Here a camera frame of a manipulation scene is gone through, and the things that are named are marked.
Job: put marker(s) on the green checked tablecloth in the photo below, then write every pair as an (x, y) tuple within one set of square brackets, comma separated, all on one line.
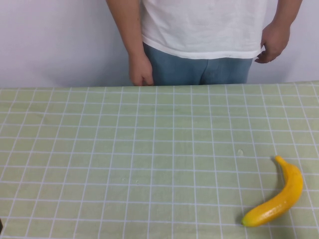
[(149, 161)]

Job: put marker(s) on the person's right hand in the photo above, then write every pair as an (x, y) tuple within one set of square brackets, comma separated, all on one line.
[(140, 69)]

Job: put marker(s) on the person's left hand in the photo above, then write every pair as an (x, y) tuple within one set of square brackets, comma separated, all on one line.
[(275, 42)]

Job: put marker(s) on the yellow banana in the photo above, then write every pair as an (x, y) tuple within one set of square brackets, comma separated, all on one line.
[(286, 199)]

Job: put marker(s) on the person's left forearm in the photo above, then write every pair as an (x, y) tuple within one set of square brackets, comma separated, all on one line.
[(286, 12)]

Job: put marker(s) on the white t-shirt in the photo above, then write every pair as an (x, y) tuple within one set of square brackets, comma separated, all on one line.
[(202, 25)]

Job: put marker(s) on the blue jeans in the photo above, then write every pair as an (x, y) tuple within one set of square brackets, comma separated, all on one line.
[(199, 71)]

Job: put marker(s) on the person's right forearm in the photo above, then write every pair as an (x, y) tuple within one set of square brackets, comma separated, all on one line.
[(124, 27)]

